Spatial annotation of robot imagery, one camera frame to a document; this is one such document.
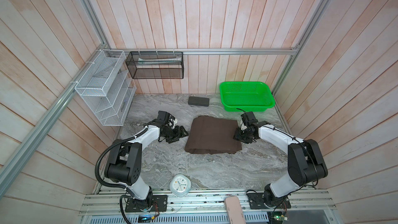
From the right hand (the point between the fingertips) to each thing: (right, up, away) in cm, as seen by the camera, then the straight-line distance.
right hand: (235, 137), depth 93 cm
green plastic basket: (+15, +27, +26) cm, 40 cm away
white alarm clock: (-32, -21, -17) cm, 42 cm away
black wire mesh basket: (-52, +48, +11) cm, 71 cm away
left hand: (-32, 0, -4) cm, 32 cm away
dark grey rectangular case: (-23, +23, +22) cm, 39 cm away
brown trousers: (-16, +1, -2) cm, 16 cm away
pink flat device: (-7, -30, -23) cm, 38 cm away
